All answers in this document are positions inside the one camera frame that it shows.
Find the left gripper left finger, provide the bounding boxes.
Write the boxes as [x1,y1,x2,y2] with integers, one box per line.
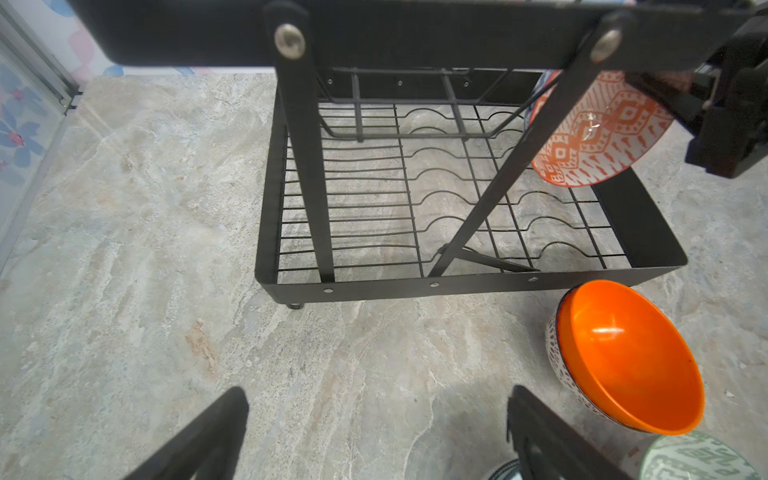
[127,386,249,479]

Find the green patterned bowl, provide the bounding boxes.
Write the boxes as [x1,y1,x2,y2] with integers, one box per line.
[620,431,762,480]

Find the blue floral bowl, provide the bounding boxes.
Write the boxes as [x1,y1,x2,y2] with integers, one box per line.
[483,459,522,480]

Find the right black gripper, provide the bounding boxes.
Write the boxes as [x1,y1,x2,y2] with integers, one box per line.
[629,11,767,179]

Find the black wire dish rack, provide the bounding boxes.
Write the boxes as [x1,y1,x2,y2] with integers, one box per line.
[65,0,757,310]

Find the white patterned bowl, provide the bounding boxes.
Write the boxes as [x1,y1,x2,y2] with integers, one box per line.
[545,317,621,426]

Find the orange bowl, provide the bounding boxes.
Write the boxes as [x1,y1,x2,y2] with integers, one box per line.
[554,280,706,436]

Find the left aluminium corner post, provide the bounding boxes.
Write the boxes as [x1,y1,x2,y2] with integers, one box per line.
[1,1,80,114]

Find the red patterned bowl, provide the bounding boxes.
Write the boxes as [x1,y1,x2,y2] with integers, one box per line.
[532,71,673,187]

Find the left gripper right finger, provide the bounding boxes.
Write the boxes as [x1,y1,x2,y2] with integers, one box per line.
[507,385,630,480]

